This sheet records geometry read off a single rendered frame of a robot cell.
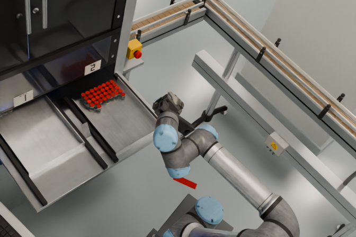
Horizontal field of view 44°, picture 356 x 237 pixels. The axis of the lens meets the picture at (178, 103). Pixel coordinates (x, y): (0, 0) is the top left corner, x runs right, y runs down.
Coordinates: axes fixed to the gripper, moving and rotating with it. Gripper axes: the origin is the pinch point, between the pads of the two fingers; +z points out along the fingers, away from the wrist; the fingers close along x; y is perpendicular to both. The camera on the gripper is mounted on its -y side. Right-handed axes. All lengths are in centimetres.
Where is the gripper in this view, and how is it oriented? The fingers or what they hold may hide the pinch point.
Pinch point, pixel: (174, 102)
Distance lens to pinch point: 169.1
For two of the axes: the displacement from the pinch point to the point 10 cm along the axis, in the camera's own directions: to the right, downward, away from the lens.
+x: -7.9, 5.5, 2.7
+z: 0.4, -3.9, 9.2
